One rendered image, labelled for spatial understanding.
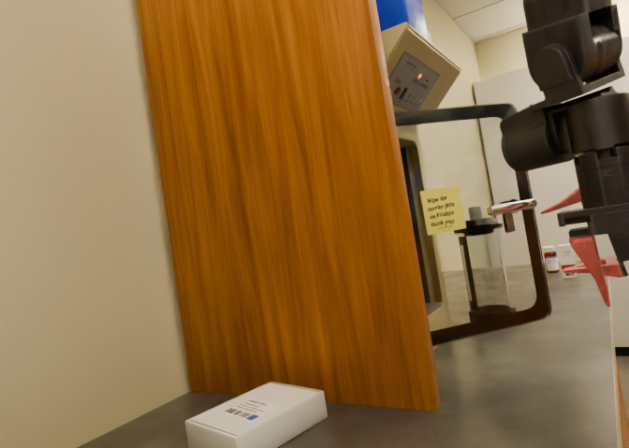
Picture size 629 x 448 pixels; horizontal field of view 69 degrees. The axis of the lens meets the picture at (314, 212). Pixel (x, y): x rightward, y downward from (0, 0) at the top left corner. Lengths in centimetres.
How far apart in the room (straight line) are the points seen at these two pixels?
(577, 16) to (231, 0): 57
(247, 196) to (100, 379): 40
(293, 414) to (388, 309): 19
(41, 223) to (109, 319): 20
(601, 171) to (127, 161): 78
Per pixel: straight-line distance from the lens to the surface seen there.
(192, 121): 90
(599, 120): 52
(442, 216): 81
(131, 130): 98
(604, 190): 51
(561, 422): 67
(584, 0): 51
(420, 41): 83
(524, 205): 85
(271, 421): 65
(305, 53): 75
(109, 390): 91
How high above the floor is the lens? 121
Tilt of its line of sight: 2 degrees up
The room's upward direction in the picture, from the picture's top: 9 degrees counter-clockwise
